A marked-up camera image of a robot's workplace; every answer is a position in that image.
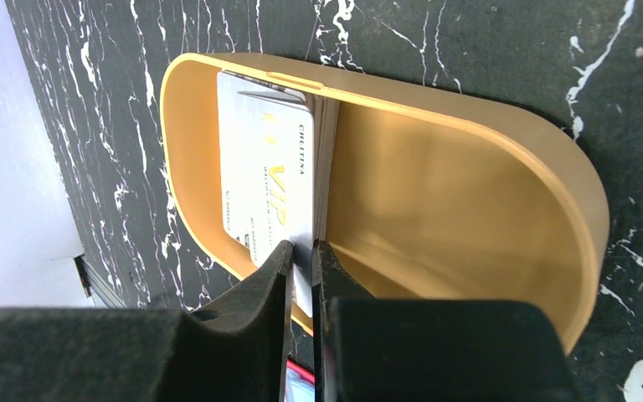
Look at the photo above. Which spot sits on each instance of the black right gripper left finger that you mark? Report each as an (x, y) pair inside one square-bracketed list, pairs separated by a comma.
[(233, 349)]

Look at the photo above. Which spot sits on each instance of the orange oval tray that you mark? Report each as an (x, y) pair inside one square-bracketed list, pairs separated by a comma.
[(432, 194)]

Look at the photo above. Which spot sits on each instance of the white credit card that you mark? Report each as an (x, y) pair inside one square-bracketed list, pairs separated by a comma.
[(280, 131)]

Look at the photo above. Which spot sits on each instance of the stack of remaining cards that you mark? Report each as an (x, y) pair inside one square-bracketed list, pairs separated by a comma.
[(235, 146)]

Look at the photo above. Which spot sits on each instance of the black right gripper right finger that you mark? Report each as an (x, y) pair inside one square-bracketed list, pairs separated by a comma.
[(379, 349)]

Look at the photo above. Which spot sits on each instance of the red leather card holder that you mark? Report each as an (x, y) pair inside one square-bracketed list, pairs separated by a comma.
[(299, 384)]

